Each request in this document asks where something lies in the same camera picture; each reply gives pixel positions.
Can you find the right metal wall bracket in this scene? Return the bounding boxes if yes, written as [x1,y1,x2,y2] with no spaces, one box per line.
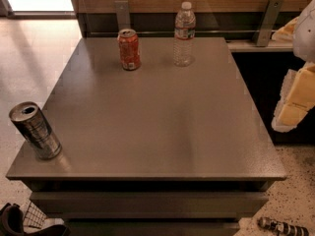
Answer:
[253,0,284,47]

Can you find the left metal wall bracket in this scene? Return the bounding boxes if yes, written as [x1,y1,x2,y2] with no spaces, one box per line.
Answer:
[114,0,131,30]

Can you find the grey cabinet with drawers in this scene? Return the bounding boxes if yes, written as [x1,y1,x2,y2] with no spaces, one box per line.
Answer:
[7,38,286,236]

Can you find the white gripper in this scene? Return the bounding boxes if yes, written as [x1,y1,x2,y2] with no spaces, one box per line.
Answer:
[272,0,315,133]

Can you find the red coke can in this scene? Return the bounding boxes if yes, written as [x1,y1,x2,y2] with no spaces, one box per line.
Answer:
[117,29,141,71]

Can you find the clear plastic water bottle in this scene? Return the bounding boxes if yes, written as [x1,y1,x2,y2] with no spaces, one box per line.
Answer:
[173,1,196,67]

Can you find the metal wall bracket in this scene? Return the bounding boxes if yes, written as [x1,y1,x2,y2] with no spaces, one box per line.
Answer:
[114,0,131,30]
[253,0,284,47]

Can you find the silver redbull can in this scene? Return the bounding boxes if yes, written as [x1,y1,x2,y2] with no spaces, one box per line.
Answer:
[9,101,61,160]

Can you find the black striped cylinder on floor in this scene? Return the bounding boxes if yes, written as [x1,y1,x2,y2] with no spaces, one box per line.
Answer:
[258,217,311,236]

